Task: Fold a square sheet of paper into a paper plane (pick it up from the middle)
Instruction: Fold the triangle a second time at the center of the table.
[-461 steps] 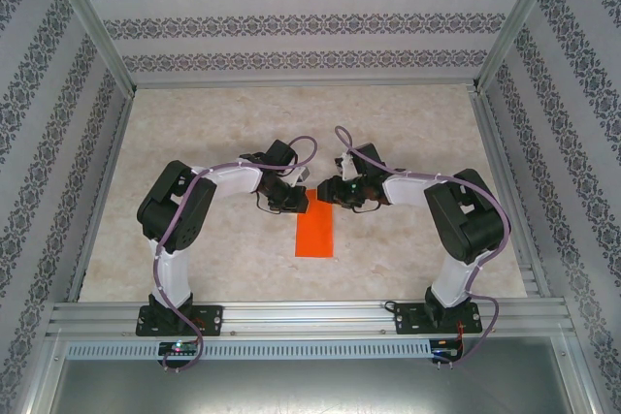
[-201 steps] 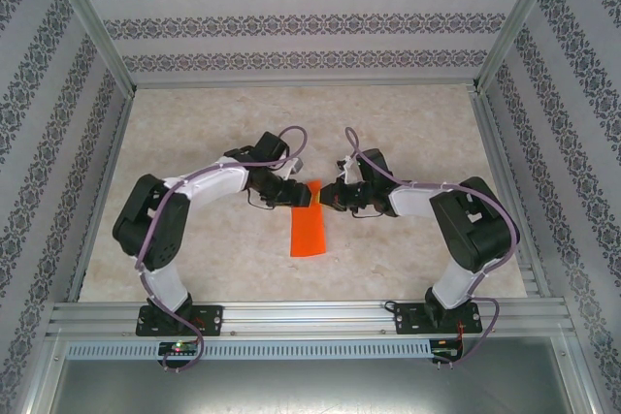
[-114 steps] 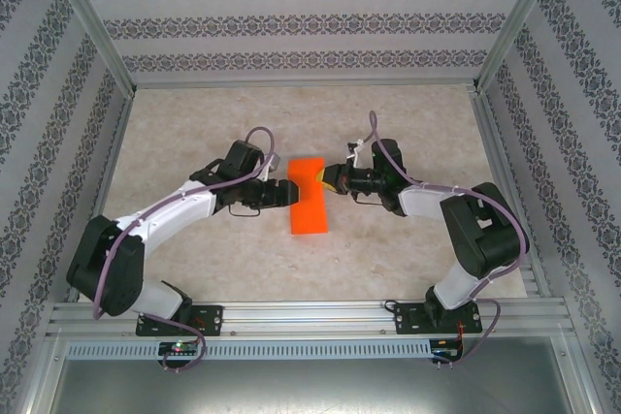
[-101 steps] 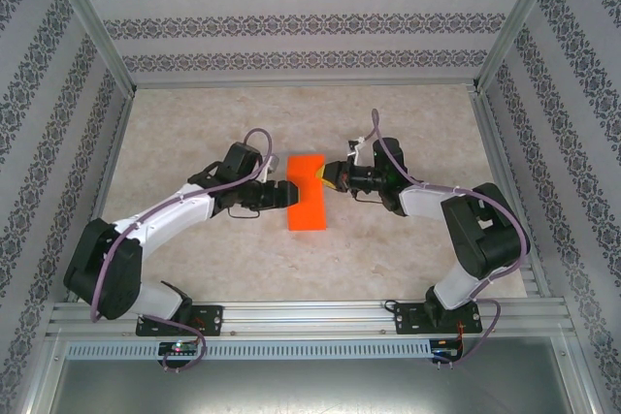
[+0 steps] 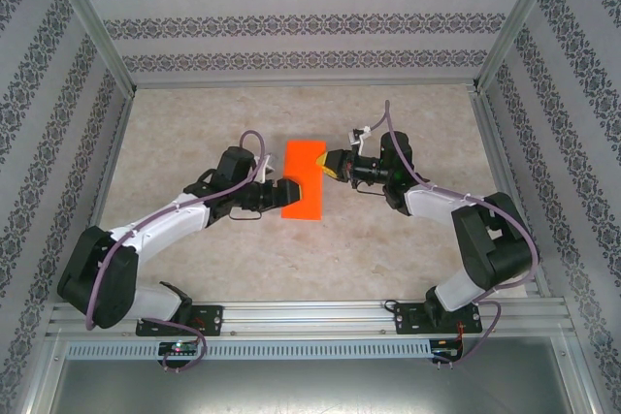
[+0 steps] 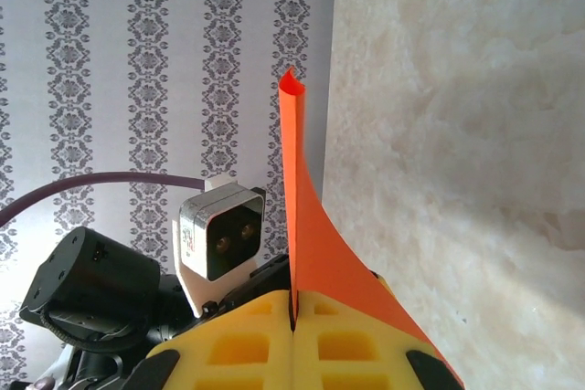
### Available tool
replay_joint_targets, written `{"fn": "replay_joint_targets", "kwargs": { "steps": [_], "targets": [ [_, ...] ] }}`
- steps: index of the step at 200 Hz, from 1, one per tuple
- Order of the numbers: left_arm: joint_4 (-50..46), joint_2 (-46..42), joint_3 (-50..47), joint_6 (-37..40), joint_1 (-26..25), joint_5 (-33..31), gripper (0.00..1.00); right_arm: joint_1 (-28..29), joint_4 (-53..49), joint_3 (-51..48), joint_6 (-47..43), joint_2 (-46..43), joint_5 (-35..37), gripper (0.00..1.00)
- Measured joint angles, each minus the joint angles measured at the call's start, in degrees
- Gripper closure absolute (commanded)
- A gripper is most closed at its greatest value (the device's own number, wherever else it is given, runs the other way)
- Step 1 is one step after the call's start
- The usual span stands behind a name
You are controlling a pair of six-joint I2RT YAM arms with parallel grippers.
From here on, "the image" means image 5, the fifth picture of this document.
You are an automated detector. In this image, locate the grey metal sheet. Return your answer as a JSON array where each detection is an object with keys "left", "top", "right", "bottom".
[{"left": 48, "top": 358, "right": 591, "bottom": 414}]

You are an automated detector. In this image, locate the circuit board with green light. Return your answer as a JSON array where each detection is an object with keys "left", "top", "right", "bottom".
[{"left": 158, "top": 341, "right": 201, "bottom": 357}]

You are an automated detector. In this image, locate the small circuit board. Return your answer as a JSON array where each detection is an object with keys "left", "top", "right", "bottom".
[{"left": 432, "top": 337, "right": 465, "bottom": 362}]

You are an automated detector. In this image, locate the thin black right gripper cable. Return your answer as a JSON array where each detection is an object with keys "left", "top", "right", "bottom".
[{"left": 353, "top": 180, "right": 389, "bottom": 196}]

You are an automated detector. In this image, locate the aluminium frame crossbar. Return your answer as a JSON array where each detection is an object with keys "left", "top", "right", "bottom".
[{"left": 130, "top": 77, "right": 479, "bottom": 91}]

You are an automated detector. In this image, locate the aluminium side rail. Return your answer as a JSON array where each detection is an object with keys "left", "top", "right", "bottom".
[
  {"left": 468, "top": 88, "right": 553, "bottom": 299},
  {"left": 65, "top": 91, "right": 140, "bottom": 303}
]

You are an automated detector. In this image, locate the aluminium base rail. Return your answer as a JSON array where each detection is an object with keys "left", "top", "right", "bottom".
[{"left": 46, "top": 298, "right": 572, "bottom": 337}]

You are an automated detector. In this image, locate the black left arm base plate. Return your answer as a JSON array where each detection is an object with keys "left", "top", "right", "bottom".
[{"left": 135, "top": 304, "right": 224, "bottom": 338}]

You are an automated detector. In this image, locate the slotted grey cable duct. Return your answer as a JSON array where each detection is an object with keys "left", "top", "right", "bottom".
[{"left": 65, "top": 338, "right": 433, "bottom": 362}]

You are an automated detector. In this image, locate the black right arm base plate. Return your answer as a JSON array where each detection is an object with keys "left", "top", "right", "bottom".
[{"left": 393, "top": 301, "right": 482, "bottom": 336}]

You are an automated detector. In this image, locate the aluminium frame post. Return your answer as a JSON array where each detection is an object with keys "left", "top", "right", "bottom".
[
  {"left": 38, "top": 0, "right": 137, "bottom": 98},
  {"left": 473, "top": 0, "right": 569, "bottom": 93}
]

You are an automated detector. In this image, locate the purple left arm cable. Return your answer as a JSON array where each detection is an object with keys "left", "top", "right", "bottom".
[{"left": 84, "top": 130, "right": 271, "bottom": 375}]

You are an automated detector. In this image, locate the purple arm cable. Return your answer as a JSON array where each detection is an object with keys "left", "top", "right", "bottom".
[
  {"left": 84, "top": 130, "right": 271, "bottom": 375},
  {"left": 380, "top": 99, "right": 540, "bottom": 367}
]

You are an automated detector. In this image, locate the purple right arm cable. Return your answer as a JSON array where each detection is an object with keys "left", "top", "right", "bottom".
[{"left": 380, "top": 99, "right": 540, "bottom": 367}]

